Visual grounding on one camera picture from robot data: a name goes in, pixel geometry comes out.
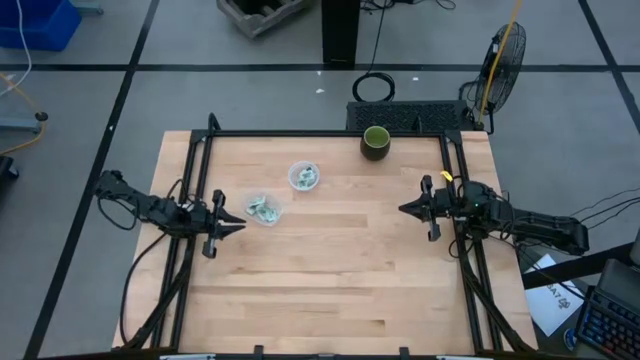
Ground black wire floor fan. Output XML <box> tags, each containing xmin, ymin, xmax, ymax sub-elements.
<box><xmin>471</xmin><ymin>20</ymin><xmax>528</xmax><ymax>117</ymax></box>

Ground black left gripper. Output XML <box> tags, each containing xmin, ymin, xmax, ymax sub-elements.
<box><xmin>188</xmin><ymin>188</ymin><xmax>248</xmax><ymax>260</ymax></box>

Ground black perforated computer case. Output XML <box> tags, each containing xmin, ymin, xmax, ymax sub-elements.
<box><xmin>345</xmin><ymin>100</ymin><xmax>477</xmax><ymax>133</ymax></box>

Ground clear round plastic bin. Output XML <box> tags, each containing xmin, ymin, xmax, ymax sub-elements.
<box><xmin>287</xmin><ymin>159</ymin><xmax>322</xmax><ymax>193</ymax></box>

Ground coiled black cable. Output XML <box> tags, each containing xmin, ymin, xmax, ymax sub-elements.
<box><xmin>351</xmin><ymin>71</ymin><xmax>397</xmax><ymax>104</ymax></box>

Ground black metal table frame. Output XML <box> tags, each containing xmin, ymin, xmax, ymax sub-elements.
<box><xmin>121</xmin><ymin>112</ymin><xmax>540</xmax><ymax>354</ymax></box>

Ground black diagonal bar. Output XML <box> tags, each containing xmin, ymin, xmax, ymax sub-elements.
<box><xmin>521</xmin><ymin>241</ymin><xmax>637</xmax><ymax>291</ymax></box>

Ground yellow hanging cable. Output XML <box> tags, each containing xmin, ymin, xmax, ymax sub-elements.
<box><xmin>476</xmin><ymin>0</ymin><xmax>524</xmax><ymax>125</ymax></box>

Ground yellow floor hose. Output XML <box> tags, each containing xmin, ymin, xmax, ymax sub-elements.
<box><xmin>0</xmin><ymin>73</ymin><xmax>49</xmax><ymax>157</ymax></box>

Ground clear rectangular plastic bin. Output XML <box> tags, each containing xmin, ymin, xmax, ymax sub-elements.
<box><xmin>242</xmin><ymin>191</ymin><xmax>285</xmax><ymax>229</ymax></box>

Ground black keyboard coloured keys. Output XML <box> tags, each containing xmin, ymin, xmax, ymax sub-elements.
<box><xmin>574</xmin><ymin>286</ymin><xmax>640</xmax><ymax>360</ymax></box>

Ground grey laptop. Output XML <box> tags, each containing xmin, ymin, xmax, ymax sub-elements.
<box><xmin>596</xmin><ymin>258</ymin><xmax>640</xmax><ymax>312</ymax></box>

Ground white floor cable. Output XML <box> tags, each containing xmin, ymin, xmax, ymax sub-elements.
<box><xmin>0</xmin><ymin>0</ymin><xmax>34</xmax><ymax>99</ymax></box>

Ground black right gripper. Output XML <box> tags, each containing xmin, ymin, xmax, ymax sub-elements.
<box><xmin>397</xmin><ymin>174</ymin><xmax>465</xmax><ymax>243</ymax></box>

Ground dark green cup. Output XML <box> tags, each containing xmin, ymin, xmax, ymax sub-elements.
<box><xmin>359</xmin><ymin>124</ymin><xmax>393</xmax><ymax>163</ymax></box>

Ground white paper sheet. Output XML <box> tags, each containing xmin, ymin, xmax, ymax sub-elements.
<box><xmin>523</xmin><ymin>253</ymin><xmax>586</xmax><ymax>338</ymax></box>

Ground black tall tower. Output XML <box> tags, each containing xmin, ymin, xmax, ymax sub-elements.
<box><xmin>321</xmin><ymin>0</ymin><xmax>362</xmax><ymax>67</ymax></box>

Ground blue plastic bin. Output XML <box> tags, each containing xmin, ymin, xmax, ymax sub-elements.
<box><xmin>0</xmin><ymin>0</ymin><xmax>83</xmax><ymax>52</ymax></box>

